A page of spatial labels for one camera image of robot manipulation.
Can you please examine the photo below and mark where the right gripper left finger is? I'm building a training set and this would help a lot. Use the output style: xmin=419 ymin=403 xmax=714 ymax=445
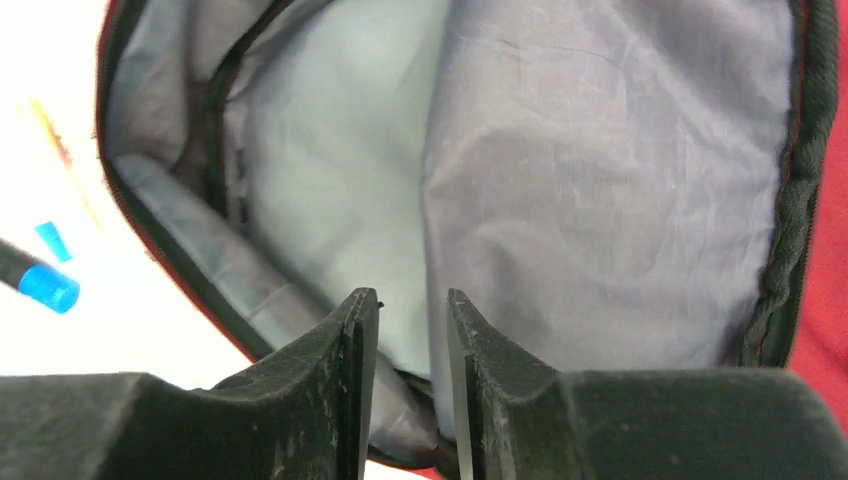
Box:
xmin=1 ymin=288 xmax=380 ymax=479

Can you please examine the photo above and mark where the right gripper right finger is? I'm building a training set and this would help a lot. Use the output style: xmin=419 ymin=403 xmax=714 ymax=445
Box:
xmin=447 ymin=289 xmax=847 ymax=479

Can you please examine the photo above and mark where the red backpack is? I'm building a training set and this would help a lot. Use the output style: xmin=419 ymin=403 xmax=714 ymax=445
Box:
xmin=96 ymin=1 xmax=839 ymax=479

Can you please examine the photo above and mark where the blue white pen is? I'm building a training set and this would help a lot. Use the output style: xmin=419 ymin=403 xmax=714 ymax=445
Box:
xmin=34 ymin=221 xmax=72 ymax=262

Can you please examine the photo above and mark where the black blue highlighter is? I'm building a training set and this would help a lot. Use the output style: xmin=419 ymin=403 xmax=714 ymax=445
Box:
xmin=1 ymin=240 xmax=80 ymax=314

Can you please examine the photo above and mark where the yellow orange highlighter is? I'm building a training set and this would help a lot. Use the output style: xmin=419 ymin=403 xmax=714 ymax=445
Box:
xmin=27 ymin=98 xmax=105 ymax=234

